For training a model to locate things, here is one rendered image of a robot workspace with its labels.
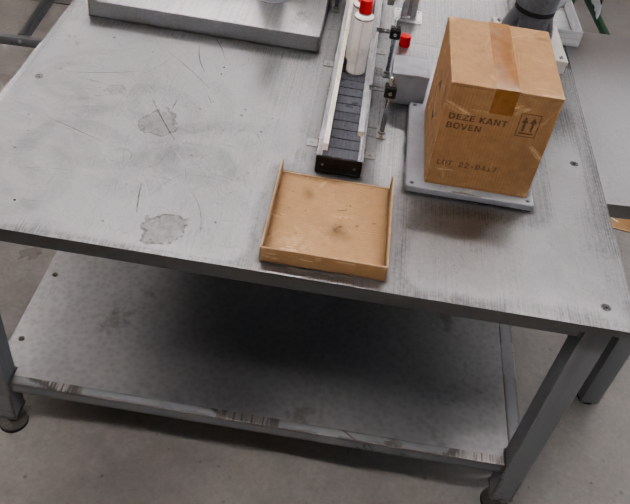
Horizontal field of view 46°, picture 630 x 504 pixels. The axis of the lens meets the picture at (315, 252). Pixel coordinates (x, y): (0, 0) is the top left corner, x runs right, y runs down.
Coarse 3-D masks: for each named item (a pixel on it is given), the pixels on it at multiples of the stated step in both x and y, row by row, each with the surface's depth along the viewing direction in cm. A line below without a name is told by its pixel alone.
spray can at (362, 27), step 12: (360, 0) 185; (372, 0) 185; (360, 12) 187; (360, 24) 187; (372, 24) 189; (360, 36) 190; (360, 48) 192; (348, 60) 196; (360, 60) 194; (348, 72) 198; (360, 72) 197
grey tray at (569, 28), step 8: (512, 0) 246; (568, 0) 250; (560, 8) 253; (568, 8) 249; (560, 16) 249; (568, 16) 248; (576, 16) 240; (560, 24) 245; (568, 24) 245; (576, 24) 238; (560, 32) 232; (568, 32) 232; (576, 32) 232; (568, 40) 234; (576, 40) 234
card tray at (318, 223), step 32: (288, 192) 167; (320, 192) 169; (352, 192) 170; (384, 192) 171; (288, 224) 160; (320, 224) 161; (352, 224) 162; (384, 224) 163; (288, 256) 150; (320, 256) 149; (352, 256) 155; (384, 256) 156
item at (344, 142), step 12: (372, 12) 225; (348, 84) 194; (360, 84) 195; (348, 96) 190; (360, 96) 191; (336, 108) 186; (348, 108) 186; (360, 108) 187; (336, 120) 182; (348, 120) 182; (336, 132) 178; (348, 132) 179; (336, 144) 175; (348, 144) 175; (324, 156) 171; (336, 156) 171; (348, 156) 172
